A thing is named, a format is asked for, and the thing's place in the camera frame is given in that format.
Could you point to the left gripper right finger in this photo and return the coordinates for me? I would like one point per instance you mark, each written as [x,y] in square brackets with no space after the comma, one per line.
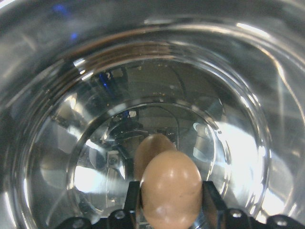
[212,204]

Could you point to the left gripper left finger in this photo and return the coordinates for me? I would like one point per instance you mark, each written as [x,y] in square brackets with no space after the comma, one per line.
[133,201]

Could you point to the brown egg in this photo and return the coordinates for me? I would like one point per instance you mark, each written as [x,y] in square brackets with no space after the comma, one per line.
[171,191]

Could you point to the mint green electric pot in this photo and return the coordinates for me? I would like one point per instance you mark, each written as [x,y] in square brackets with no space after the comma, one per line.
[83,82]

